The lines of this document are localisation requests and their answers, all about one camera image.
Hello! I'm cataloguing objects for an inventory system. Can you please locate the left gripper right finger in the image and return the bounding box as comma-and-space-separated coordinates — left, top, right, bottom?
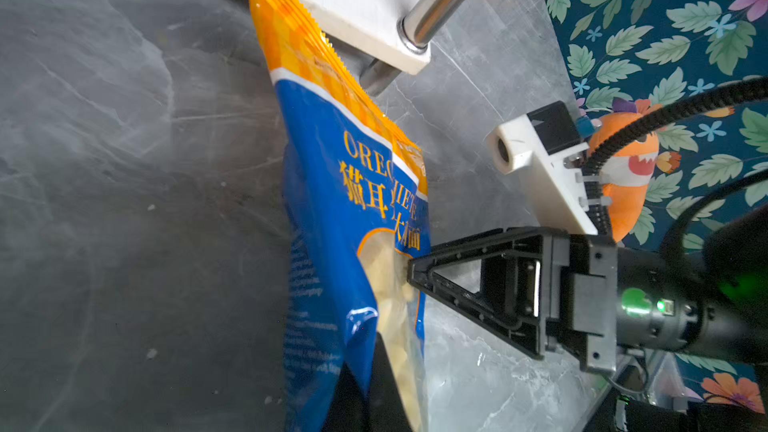
368, 334, 413, 432

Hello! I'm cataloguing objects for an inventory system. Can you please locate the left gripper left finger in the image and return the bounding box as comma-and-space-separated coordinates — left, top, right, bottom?
321, 363, 371, 432

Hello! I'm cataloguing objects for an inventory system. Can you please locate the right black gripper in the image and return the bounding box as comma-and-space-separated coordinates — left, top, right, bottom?
407, 227, 702, 375

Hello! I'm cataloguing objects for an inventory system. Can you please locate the blue orecchiette pasta bag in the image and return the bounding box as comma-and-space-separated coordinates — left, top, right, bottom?
249, 0, 430, 431

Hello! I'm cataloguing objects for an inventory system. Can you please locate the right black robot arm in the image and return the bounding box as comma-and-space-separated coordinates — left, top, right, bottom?
407, 199, 767, 374

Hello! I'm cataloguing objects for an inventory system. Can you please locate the orange shark plush toy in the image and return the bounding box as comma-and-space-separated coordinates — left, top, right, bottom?
589, 98, 661, 241

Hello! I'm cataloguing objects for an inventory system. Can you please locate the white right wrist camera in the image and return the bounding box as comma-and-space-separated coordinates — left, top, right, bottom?
486, 101, 597, 235

